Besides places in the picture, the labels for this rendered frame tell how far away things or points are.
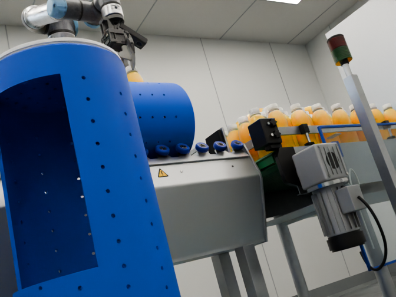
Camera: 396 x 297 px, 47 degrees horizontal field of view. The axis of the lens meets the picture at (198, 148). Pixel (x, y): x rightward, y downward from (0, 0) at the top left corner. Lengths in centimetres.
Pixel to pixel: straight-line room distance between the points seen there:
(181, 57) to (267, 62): 136
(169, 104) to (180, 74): 401
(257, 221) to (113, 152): 83
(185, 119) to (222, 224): 35
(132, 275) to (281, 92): 562
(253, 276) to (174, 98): 61
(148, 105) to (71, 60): 58
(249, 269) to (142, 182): 72
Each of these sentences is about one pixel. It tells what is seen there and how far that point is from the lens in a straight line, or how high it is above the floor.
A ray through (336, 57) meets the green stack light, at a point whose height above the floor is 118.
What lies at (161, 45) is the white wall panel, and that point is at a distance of 556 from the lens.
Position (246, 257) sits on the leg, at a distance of 148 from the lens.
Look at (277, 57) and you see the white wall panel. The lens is 657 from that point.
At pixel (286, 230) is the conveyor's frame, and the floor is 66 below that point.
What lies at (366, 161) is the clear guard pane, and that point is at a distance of 176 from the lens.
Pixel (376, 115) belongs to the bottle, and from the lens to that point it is 213.
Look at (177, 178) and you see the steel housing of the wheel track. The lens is 136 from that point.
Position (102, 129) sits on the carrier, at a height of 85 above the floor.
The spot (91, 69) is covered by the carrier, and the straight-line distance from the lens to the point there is 87.
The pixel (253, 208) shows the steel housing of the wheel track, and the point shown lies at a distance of 153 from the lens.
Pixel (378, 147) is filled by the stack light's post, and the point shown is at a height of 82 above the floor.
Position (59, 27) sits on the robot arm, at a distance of 213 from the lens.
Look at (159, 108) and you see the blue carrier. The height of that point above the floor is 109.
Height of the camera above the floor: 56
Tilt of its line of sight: 16 degrees up
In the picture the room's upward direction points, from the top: 16 degrees counter-clockwise
